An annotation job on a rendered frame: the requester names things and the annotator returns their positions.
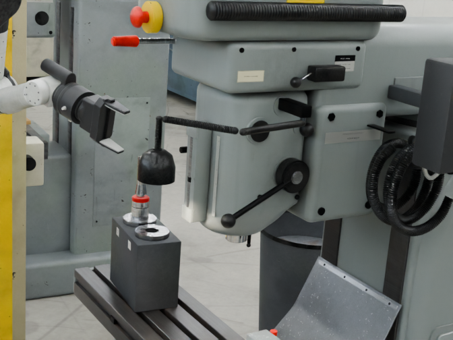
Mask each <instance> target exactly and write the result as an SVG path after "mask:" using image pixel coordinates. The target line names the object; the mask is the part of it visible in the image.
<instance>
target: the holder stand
mask: <svg viewBox="0 0 453 340"><path fill-rule="evenodd" d="M180 257H181V241H180V240H179V239H178V238H177V237H176V236H175V235H174V234H173V233H172V232H171V231H170V230H169V229H168V228H167V227H166V226H165V225H164V224H163V223H162V222H160V221H159V220H158V219H157V218H156V217H155V216H154V215H153V214H149V216H148V219H147V220H144V221H137V220H134V219H132V218H131V213H128V214H126V215H124V216H123V217H113V218H112V234H111V273H110V280H111V281H112V282H113V284H114V285H115V287H116V288H117V289H118V290H119V292H120V293H121V295H122V296H123V297H124V298H125V300H126V301H127V303H128V304H129V305H130V307H131V308H132V310H133V311H134V312H144V311H150V310H159V309H165V308H175V307H177V304H178V292H179V269H180Z"/></svg>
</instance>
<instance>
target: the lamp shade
mask: <svg viewBox="0 0 453 340"><path fill-rule="evenodd" d="M175 169H176V166H175V162H174V159H173V155H172V154H171V153H170V152H168V151H167V150H165V149H163V148H161V149H155V148H150V149H149V150H147V151H146V152H143V153H142V156H141V159H140V161H139V164H138V181H140V182H142V183H145V184H149V185H156V186H163V185H168V184H171V183H174V182H175Z"/></svg>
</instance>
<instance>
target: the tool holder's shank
mask: <svg viewBox="0 0 453 340"><path fill-rule="evenodd" d="M140 159H141V155H140V156H138V164H139V161H140ZM135 194H137V195H136V196H137V197H138V198H144V197H145V194H147V191H146V184H145V183H142V182H140V181H138V175H137V185H136V189H135Z"/></svg>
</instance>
